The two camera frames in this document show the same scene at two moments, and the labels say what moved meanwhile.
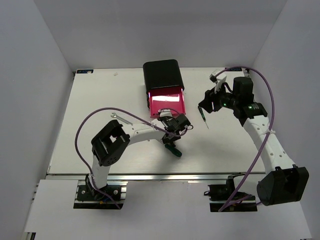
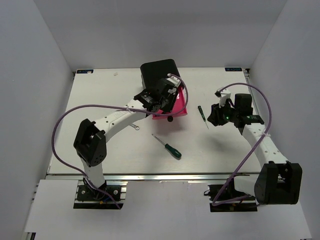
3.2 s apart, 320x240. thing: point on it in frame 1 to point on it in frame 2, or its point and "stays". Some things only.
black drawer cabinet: (162, 73) stays
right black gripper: (210, 96) to (215, 118)
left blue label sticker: (85, 71) stays
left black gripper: (166, 141) to (172, 96)
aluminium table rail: (158, 177) stays
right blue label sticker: (234, 69) stays
